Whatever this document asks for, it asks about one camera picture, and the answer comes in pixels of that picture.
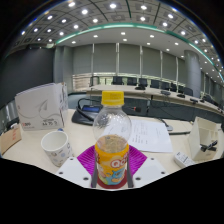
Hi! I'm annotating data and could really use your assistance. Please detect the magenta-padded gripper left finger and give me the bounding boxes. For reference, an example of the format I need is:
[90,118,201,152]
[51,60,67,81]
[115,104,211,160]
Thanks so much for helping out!
[55,144,99,190]

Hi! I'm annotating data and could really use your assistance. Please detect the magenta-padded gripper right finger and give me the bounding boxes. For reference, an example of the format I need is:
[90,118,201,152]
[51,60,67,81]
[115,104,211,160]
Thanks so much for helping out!
[127,144,168,189]

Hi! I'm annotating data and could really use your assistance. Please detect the yellow-capped clear drink bottle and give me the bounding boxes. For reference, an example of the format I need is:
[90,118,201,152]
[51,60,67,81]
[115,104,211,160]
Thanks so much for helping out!
[92,90,133,187]

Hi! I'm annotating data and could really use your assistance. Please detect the white printed paper sheet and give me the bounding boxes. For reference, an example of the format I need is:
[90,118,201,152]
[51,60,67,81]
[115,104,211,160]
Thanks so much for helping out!
[127,119,174,154]

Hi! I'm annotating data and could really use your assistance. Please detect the white patterned paper cup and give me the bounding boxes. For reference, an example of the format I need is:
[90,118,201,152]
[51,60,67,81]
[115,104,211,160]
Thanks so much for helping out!
[40,130,74,168]

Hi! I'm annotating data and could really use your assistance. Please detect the black conference microphone console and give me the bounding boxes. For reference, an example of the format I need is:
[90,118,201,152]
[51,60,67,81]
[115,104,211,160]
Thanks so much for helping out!
[71,97,104,126]

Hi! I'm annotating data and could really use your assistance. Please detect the white desk organizer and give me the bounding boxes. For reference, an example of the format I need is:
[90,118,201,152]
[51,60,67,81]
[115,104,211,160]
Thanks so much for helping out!
[187,116,219,164]

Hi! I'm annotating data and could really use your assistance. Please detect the white cardboard paper box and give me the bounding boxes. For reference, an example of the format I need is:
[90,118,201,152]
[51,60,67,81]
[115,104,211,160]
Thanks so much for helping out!
[14,82,69,132]

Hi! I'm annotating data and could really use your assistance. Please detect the black marker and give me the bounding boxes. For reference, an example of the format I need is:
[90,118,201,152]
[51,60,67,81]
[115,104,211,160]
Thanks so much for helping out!
[199,140,219,153]

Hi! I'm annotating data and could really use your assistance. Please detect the long curved conference table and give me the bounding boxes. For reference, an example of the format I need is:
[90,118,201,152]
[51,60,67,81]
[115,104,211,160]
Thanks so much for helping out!
[84,83,224,118]

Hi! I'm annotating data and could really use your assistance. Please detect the row of black office chairs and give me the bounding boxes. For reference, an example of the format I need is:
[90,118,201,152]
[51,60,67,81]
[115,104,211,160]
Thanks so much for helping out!
[89,75,214,101]

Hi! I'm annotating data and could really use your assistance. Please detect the black power adapter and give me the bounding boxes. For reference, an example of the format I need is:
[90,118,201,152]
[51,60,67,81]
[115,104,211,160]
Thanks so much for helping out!
[3,116,20,132]

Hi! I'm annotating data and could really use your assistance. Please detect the round ceiling lights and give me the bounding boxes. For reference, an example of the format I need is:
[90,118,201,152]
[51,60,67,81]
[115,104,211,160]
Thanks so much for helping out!
[19,0,224,81]

